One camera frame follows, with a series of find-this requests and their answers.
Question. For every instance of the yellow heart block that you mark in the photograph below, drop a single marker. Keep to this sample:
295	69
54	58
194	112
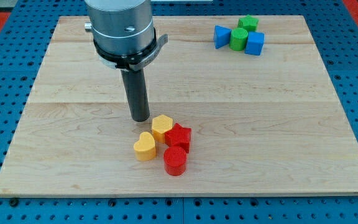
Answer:
145	148

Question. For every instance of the green star block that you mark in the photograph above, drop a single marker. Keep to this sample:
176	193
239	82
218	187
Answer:
249	23

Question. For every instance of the green cylinder block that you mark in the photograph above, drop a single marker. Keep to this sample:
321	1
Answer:
238	39

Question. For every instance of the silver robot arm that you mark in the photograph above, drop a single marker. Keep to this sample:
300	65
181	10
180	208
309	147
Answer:
123	32

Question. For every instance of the red cylinder block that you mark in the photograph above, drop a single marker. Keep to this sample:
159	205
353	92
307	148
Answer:
175	160

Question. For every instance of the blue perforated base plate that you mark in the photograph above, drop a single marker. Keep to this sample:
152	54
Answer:
23	44

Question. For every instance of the blue cube block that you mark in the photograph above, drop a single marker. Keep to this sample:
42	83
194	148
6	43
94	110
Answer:
255	43

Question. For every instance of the yellow hexagon block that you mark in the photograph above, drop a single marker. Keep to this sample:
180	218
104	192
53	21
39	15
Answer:
160	125

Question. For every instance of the red star block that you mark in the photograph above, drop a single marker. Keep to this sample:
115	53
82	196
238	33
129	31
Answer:
179	136

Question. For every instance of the blue triangle block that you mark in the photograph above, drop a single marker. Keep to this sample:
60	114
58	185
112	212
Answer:
221	36

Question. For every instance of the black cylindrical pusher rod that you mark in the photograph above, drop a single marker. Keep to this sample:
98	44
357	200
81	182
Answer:
136	92

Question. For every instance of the wooden board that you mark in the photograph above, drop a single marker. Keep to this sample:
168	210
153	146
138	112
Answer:
261	126

